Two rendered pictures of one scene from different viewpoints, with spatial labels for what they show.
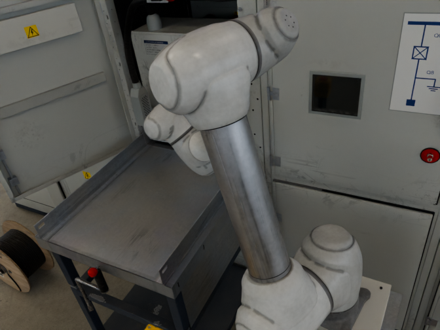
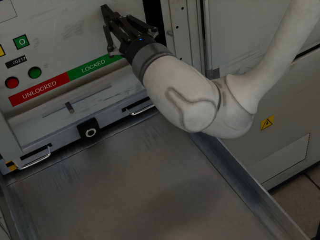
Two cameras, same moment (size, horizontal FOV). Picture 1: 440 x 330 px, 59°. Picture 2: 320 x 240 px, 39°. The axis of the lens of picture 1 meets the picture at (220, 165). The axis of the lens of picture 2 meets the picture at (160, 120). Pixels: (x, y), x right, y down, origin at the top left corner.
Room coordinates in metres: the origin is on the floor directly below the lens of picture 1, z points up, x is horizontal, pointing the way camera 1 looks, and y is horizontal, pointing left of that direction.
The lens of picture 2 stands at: (0.82, 0.69, 1.84)
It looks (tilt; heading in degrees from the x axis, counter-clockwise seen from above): 47 degrees down; 308
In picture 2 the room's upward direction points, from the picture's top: 11 degrees counter-clockwise
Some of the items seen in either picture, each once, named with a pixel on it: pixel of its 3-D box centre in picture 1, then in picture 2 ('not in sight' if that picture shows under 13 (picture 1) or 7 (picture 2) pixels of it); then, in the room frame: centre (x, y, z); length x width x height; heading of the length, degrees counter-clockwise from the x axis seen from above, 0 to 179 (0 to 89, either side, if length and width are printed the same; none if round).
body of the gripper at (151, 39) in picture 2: not in sight; (139, 48); (1.32, 0.07, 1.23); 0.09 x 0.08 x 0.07; 149
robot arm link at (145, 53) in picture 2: not in sight; (155, 66); (1.26, 0.11, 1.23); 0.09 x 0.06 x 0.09; 59
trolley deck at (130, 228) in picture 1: (154, 204); (149, 236); (1.24, 0.29, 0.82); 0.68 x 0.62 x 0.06; 149
